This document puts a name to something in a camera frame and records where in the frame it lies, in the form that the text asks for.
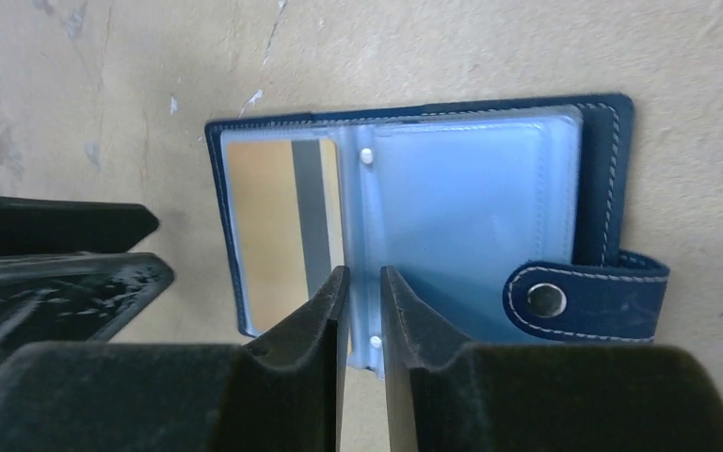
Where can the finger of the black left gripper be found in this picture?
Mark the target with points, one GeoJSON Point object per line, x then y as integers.
{"type": "Point", "coordinates": [29, 227]}
{"type": "Point", "coordinates": [75, 297]}

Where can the gold card magnetic stripe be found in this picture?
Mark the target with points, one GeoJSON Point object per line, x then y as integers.
{"type": "Point", "coordinates": [286, 223]}

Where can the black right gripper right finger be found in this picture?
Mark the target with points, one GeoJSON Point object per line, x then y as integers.
{"type": "Point", "coordinates": [446, 392]}

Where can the blue leather card holder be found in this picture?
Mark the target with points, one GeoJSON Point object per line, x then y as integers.
{"type": "Point", "coordinates": [504, 216]}

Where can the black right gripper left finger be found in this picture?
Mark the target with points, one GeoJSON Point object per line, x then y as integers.
{"type": "Point", "coordinates": [280, 392]}

